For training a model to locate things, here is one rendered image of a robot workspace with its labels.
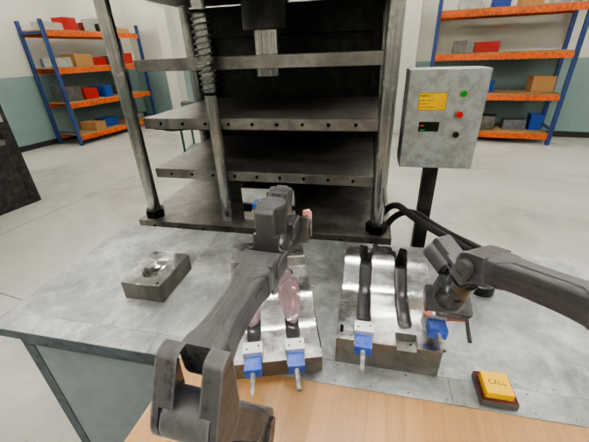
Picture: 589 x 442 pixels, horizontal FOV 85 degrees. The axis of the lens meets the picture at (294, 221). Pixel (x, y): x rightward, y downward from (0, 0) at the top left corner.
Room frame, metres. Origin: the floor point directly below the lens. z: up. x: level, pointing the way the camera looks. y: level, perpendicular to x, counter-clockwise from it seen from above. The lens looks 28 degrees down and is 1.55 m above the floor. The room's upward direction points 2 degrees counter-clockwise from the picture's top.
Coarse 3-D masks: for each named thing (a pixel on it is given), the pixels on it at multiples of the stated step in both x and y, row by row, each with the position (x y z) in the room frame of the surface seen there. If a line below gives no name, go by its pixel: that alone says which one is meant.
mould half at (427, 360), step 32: (352, 256) 0.90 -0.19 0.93; (384, 256) 0.89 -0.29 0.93; (416, 256) 0.89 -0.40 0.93; (352, 288) 0.80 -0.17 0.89; (384, 288) 0.79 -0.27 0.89; (416, 288) 0.78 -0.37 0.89; (352, 320) 0.66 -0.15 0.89; (384, 320) 0.65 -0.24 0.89; (416, 320) 0.65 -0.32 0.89; (352, 352) 0.59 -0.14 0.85; (384, 352) 0.57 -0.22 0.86; (416, 352) 0.56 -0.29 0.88
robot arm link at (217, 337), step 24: (240, 264) 0.46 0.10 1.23; (264, 264) 0.45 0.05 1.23; (240, 288) 0.39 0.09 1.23; (264, 288) 0.42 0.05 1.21; (216, 312) 0.34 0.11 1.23; (240, 312) 0.35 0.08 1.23; (192, 336) 0.30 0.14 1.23; (216, 336) 0.30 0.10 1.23; (240, 336) 0.33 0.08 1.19; (168, 360) 0.27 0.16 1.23; (192, 360) 0.29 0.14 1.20; (216, 360) 0.26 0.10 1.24; (168, 384) 0.25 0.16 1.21; (216, 384) 0.24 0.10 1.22; (168, 408) 0.24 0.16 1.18; (216, 408) 0.23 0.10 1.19; (216, 432) 0.22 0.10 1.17
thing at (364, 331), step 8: (360, 328) 0.60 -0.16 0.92; (368, 328) 0.60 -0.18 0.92; (360, 336) 0.59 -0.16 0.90; (368, 336) 0.59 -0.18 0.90; (360, 344) 0.56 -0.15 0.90; (368, 344) 0.56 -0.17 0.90; (360, 352) 0.55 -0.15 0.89; (368, 352) 0.55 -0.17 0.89; (360, 360) 0.52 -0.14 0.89; (360, 368) 0.50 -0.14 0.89
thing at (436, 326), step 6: (426, 318) 0.60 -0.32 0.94; (432, 318) 0.60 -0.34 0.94; (438, 318) 0.60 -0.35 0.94; (444, 318) 0.60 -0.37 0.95; (426, 324) 0.60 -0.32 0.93; (432, 324) 0.58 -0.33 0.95; (438, 324) 0.58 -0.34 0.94; (444, 324) 0.58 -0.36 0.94; (426, 330) 0.59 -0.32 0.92; (432, 330) 0.56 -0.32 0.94; (438, 330) 0.56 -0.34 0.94; (444, 330) 0.56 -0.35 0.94; (432, 336) 0.56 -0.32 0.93; (438, 336) 0.55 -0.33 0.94; (444, 336) 0.56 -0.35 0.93; (438, 342) 0.53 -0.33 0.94; (444, 348) 0.51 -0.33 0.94
